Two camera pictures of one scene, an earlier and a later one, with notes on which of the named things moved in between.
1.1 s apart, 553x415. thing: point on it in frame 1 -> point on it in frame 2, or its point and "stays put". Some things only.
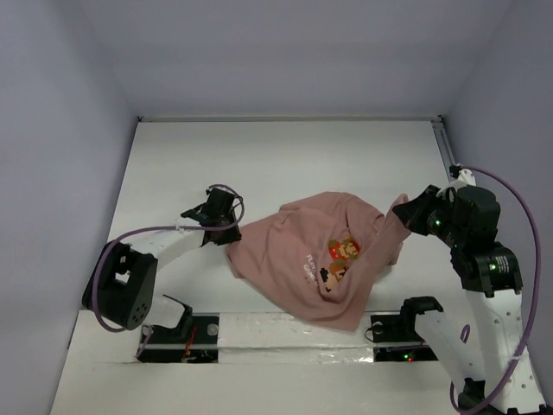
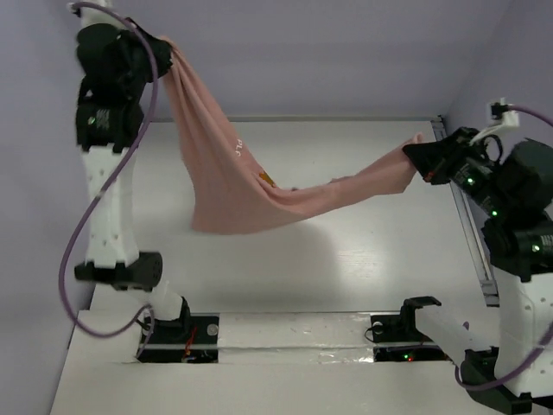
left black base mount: [195, 341] stays put
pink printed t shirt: [321, 256] -> [231, 194]
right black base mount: [397, 338] stays put
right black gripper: [410, 213] -> [437, 159]
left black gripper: [231, 237] -> [161, 51]
